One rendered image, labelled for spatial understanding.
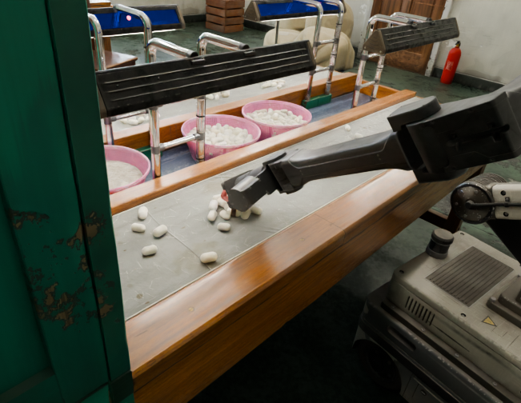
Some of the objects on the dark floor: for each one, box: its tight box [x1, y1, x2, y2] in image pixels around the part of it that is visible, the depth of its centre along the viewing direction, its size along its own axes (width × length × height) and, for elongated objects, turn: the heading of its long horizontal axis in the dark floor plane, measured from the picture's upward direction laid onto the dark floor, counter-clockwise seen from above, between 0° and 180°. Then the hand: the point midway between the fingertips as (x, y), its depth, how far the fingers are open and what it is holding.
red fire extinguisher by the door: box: [440, 40, 461, 84], centre depth 498 cm, size 14×18×49 cm
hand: (223, 196), depth 109 cm, fingers closed
